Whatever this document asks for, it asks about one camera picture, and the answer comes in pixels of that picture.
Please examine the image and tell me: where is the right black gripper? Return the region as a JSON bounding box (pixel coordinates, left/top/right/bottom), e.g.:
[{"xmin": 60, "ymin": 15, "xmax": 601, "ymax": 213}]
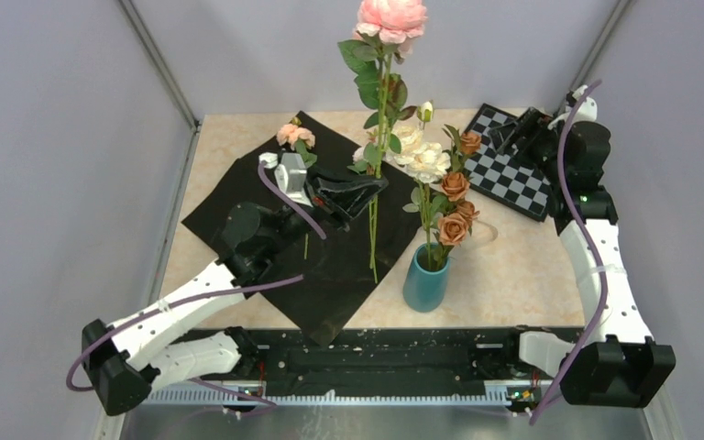
[{"xmin": 488, "ymin": 108, "xmax": 570, "ymax": 184}]

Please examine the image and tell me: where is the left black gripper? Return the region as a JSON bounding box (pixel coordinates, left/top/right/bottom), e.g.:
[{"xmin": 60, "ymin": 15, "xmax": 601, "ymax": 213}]
[{"xmin": 266, "ymin": 164, "xmax": 389, "ymax": 254}]

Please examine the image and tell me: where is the peach flower stem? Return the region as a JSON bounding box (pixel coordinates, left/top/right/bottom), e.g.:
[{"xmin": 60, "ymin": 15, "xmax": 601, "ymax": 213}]
[{"xmin": 276, "ymin": 118, "xmax": 318, "ymax": 261}]

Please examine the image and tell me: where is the white flower stem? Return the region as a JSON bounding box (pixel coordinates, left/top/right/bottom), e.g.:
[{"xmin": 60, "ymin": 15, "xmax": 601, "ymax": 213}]
[{"xmin": 385, "ymin": 101, "xmax": 450, "ymax": 270}]

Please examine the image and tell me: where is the orange rose stem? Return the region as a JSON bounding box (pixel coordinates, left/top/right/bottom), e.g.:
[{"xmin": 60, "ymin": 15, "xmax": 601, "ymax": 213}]
[{"xmin": 429, "ymin": 125, "xmax": 482, "ymax": 270}]

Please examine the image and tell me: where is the black wrapping sheet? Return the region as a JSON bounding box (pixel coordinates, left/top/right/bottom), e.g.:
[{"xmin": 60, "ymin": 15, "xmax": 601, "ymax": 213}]
[{"xmin": 161, "ymin": 113, "xmax": 421, "ymax": 345}]

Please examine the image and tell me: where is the large pink peony stem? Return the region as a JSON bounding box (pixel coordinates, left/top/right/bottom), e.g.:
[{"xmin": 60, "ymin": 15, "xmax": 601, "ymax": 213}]
[{"xmin": 336, "ymin": 0, "xmax": 429, "ymax": 285}]

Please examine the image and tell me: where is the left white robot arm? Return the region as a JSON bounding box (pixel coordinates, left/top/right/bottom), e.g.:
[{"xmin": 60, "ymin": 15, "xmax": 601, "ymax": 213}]
[{"xmin": 67, "ymin": 161, "xmax": 388, "ymax": 416}]

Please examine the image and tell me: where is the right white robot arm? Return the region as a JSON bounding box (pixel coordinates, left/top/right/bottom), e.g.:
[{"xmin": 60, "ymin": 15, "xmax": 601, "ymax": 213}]
[{"xmin": 487, "ymin": 108, "xmax": 677, "ymax": 408}]

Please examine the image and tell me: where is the teal ceramic vase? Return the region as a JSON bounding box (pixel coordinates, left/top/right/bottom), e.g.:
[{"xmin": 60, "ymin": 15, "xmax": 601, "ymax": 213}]
[{"xmin": 402, "ymin": 244, "xmax": 450, "ymax": 313}]

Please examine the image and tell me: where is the black white checkerboard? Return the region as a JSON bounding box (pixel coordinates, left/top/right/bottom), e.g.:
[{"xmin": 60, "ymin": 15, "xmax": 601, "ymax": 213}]
[{"xmin": 464, "ymin": 104, "xmax": 550, "ymax": 222}]

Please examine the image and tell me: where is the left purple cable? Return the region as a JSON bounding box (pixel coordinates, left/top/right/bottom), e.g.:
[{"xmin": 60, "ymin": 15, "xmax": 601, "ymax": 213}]
[{"xmin": 65, "ymin": 159, "xmax": 329, "ymax": 420}]

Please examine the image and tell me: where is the purple cable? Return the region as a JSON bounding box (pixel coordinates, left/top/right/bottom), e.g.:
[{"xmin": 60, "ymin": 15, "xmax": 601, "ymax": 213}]
[
  {"xmin": 65, "ymin": 159, "xmax": 329, "ymax": 420},
  {"xmin": 528, "ymin": 79, "xmax": 610, "ymax": 426}
]

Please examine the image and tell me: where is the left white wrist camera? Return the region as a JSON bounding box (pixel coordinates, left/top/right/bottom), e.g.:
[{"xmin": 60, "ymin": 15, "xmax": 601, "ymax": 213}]
[{"xmin": 258, "ymin": 152, "xmax": 312, "ymax": 207}]

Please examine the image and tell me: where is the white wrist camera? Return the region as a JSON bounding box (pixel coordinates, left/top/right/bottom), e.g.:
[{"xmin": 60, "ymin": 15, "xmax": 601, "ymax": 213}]
[
  {"xmin": 547, "ymin": 84, "xmax": 598, "ymax": 130},
  {"xmin": 258, "ymin": 152, "xmax": 312, "ymax": 207}
]

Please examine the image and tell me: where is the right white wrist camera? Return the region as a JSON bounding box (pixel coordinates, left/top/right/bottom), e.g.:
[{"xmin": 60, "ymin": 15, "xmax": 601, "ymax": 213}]
[{"xmin": 547, "ymin": 84, "xmax": 598, "ymax": 130}]

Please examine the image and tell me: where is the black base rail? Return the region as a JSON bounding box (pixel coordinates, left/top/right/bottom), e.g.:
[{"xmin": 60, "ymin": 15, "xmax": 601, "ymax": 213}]
[{"xmin": 196, "ymin": 326, "xmax": 572, "ymax": 399}]

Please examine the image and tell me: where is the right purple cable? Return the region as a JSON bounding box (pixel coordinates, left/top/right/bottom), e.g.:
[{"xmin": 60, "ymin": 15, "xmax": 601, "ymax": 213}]
[{"xmin": 528, "ymin": 79, "xmax": 610, "ymax": 426}]

